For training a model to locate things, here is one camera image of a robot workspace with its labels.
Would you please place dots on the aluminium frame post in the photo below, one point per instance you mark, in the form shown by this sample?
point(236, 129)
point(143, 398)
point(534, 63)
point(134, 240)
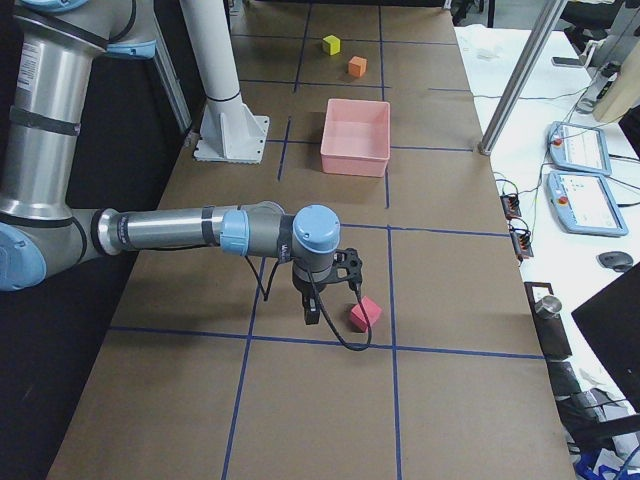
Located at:
point(537, 39)

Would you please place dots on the pink plastic bin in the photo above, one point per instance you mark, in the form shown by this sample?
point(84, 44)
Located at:
point(356, 137)

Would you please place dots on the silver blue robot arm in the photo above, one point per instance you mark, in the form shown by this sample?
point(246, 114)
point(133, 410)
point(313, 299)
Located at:
point(42, 236)

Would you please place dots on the blue teach pendant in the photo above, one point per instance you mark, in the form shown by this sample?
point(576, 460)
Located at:
point(578, 148)
point(584, 204)

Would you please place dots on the yellow foam block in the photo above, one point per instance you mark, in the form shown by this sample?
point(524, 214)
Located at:
point(331, 45)

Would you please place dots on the upper blue teach pendant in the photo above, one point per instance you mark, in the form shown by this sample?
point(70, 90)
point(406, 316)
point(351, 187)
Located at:
point(578, 148)

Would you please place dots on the white camera mast pillar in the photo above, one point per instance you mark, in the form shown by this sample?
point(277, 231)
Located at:
point(229, 131)

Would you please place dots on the orange foam block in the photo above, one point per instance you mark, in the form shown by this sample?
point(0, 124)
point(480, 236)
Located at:
point(357, 66)

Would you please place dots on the lower blue teach pendant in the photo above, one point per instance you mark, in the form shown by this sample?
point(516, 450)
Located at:
point(584, 204)

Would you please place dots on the black computer mouse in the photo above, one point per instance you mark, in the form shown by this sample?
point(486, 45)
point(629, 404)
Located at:
point(617, 261)

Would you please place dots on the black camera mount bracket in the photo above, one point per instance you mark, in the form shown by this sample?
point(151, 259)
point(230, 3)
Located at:
point(346, 267)

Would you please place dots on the small relay box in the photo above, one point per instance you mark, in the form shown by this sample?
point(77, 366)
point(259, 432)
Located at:
point(511, 206)
point(522, 244)

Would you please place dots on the red foam block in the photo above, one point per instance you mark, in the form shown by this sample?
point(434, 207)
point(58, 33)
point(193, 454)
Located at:
point(364, 314)

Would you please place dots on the lower small relay box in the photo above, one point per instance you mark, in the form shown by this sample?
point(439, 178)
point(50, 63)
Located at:
point(522, 244)

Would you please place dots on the silver metal cylinder weight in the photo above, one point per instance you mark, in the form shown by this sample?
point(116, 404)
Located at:
point(548, 307)

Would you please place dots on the upper small relay box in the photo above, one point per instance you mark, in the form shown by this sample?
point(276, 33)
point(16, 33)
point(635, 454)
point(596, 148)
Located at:
point(511, 206)

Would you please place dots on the black laptop corner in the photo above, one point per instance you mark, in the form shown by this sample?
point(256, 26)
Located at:
point(609, 322)

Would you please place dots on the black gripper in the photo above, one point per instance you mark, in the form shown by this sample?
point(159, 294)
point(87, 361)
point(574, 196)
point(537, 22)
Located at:
point(303, 288)

